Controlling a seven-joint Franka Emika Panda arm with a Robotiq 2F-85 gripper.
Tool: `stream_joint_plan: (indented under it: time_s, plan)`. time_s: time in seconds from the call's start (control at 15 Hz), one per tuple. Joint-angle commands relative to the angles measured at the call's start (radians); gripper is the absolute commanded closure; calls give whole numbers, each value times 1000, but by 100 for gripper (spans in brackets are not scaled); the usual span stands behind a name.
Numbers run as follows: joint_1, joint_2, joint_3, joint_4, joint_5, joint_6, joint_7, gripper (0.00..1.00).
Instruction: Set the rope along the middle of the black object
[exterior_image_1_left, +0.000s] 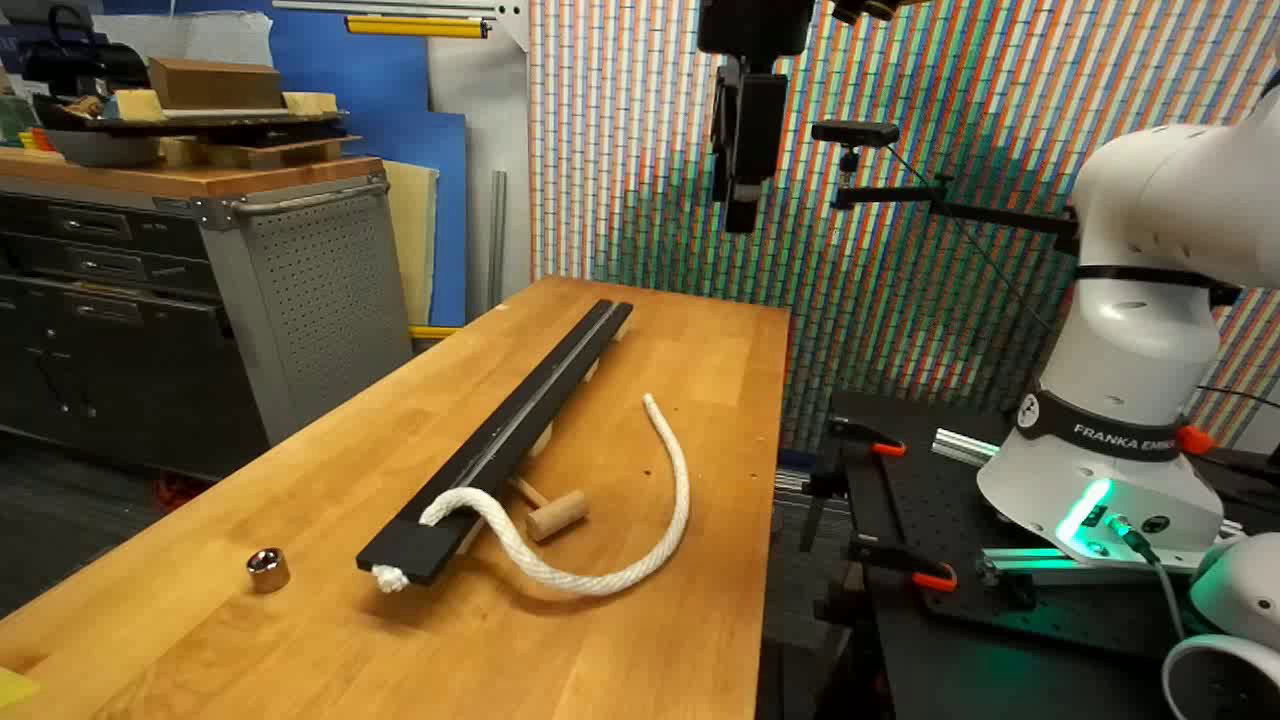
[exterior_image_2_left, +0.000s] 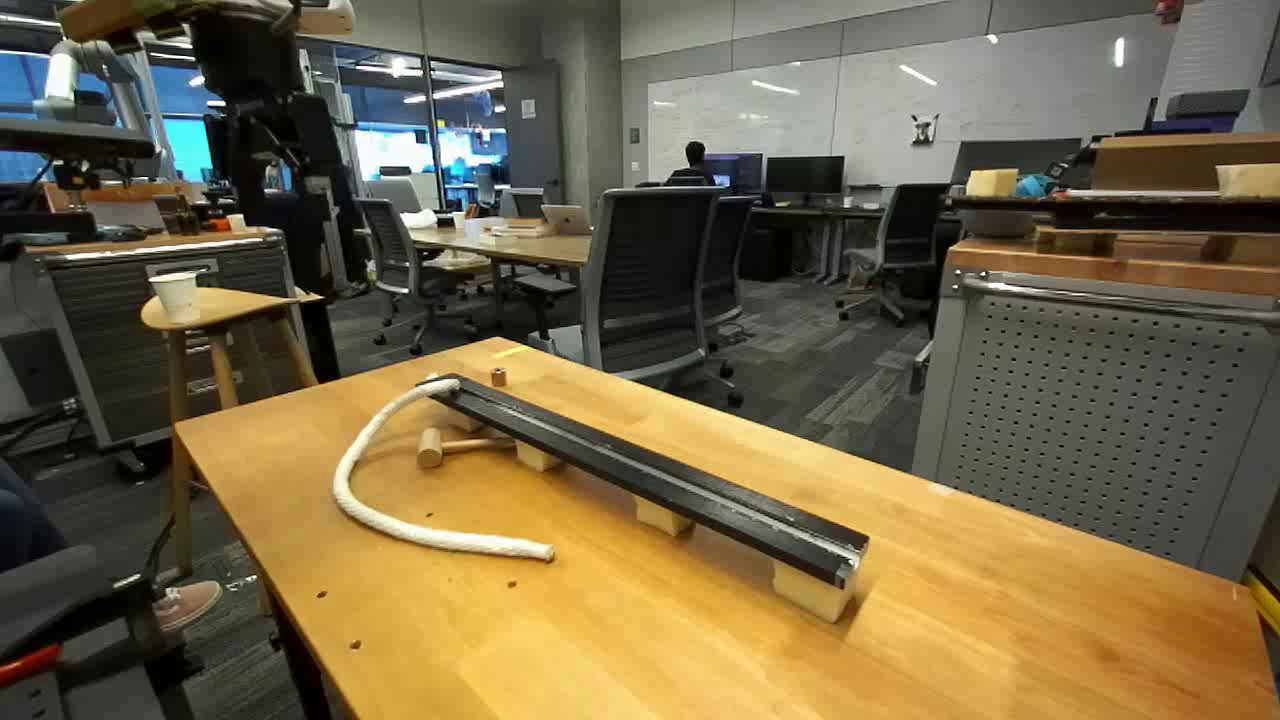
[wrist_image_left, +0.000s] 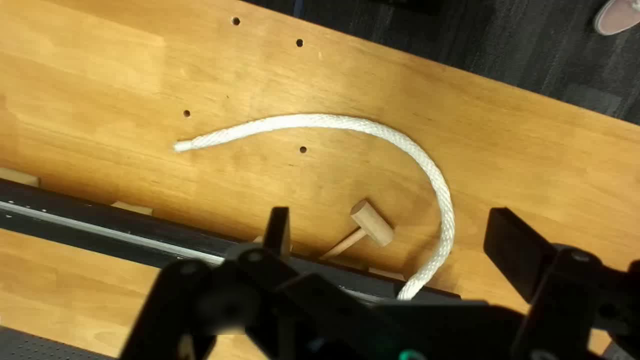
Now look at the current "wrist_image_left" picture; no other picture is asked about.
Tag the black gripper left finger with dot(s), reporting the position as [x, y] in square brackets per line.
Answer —
[285, 312]

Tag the small wooden mallet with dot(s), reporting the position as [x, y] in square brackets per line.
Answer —
[369, 225]

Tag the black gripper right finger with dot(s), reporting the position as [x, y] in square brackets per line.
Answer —
[568, 292]

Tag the black metal rail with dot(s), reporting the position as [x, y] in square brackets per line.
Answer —
[158, 242]

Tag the pink shoe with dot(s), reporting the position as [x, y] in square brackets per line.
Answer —
[616, 16]

